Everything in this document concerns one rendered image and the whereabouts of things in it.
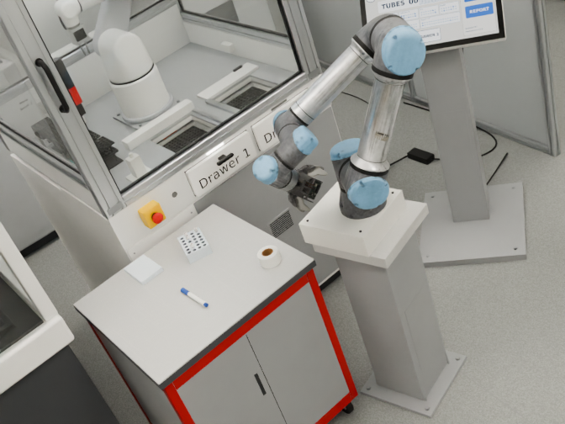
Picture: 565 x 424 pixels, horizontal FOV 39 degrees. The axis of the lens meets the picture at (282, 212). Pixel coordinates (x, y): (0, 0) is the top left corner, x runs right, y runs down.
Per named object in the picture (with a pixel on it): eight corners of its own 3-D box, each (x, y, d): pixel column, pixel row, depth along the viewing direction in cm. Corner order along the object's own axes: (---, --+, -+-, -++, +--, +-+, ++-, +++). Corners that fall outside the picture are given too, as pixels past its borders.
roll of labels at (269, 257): (274, 270, 254) (271, 261, 252) (256, 267, 258) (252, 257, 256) (285, 255, 258) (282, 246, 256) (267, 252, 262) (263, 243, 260)
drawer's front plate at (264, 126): (317, 113, 313) (310, 88, 307) (262, 151, 302) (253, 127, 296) (314, 112, 315) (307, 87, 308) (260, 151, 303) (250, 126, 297)
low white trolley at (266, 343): (367, 410, 296) (314, 258, 253) (241, 528, 272) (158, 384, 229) (273, 342, 338) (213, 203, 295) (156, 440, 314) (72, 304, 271)
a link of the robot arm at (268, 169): (281, 166, 218) (260, 187, 221) (299, 174, 228) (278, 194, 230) (266, 146, 222) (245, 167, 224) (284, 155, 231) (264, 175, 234)
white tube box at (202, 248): (213, 252, 271) (208, 244, 269) (190, 263, 270) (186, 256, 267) (202, 235, 281) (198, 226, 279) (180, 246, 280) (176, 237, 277)
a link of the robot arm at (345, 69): (379, -6, 225) (261, 118, 237) (391, 6, 215) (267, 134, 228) (405, 21, 230) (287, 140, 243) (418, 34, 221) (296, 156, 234)
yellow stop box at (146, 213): (167, 219, 281) (160, 203, 277) (151, 230, 278) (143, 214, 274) (161, 214, 284) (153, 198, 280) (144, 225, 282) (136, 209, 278)
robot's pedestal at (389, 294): (467, 358, 301) (430, 201, 258) (430, 419, 285) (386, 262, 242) (398, 338, 320) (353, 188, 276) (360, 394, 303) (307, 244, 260)
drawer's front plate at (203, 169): (257, 155, 301) (248, 131, 295) (198, 198, 290) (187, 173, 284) (255, 154, 302) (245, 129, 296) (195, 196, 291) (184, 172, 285)
